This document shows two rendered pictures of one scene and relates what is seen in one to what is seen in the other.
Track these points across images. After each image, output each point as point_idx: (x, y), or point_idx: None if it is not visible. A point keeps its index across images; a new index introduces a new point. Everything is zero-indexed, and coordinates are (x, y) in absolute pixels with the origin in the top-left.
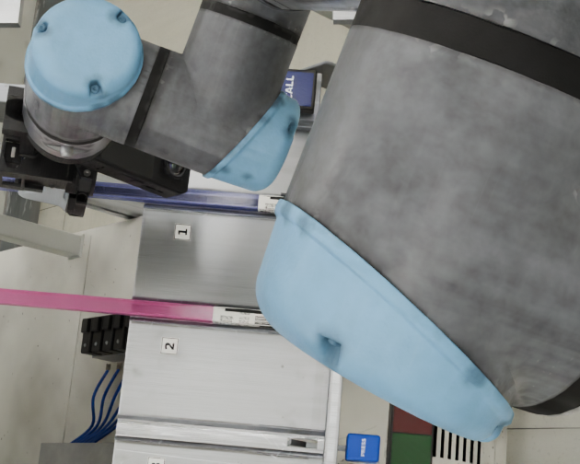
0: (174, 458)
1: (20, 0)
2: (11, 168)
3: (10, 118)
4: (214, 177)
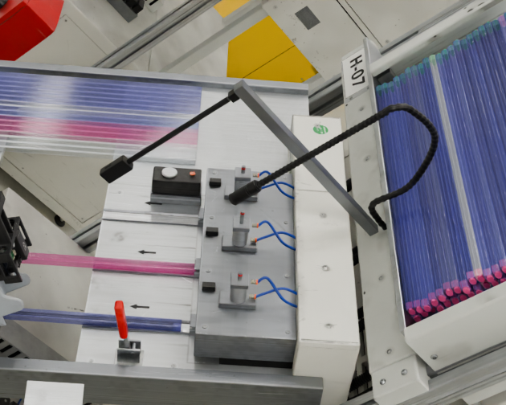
0: None
1: (25, 397)
2: (11, 218)
3: None
4: None
